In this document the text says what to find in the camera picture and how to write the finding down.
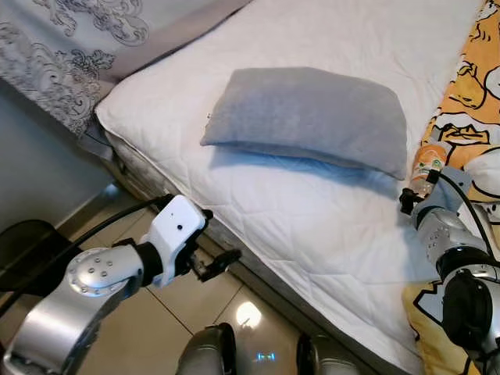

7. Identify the grey right robot leg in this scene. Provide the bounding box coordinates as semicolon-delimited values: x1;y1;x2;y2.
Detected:
296;334;362;375

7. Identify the grey left robot leg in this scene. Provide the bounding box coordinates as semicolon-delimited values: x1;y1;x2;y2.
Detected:
175;323;238;375

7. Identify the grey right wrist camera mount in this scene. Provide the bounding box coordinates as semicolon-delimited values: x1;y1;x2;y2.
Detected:
417;166;474;228

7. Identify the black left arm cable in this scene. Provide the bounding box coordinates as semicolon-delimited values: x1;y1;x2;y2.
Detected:
0;197;171;315

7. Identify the yellow cartoon egg blanket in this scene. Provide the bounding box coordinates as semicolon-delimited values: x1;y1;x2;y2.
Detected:
402;0;500;375

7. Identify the white quilted mattress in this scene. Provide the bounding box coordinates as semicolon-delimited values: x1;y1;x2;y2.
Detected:
94;0;500;375

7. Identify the orange drink plastic bottle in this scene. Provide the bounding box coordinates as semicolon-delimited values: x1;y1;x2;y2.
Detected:
409;143;448;197

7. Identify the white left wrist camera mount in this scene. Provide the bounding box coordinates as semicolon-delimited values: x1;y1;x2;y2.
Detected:
143;195;209;267

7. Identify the grey plush pillow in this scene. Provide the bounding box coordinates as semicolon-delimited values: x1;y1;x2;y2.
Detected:
200;66;409;181

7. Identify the grey robot leg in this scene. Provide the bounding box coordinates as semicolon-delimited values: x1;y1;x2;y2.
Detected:
175;323;238;375
296;334;362;375

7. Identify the grey floral patterned large pillow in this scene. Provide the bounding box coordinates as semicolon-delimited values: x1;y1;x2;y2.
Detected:
0;0;252;139

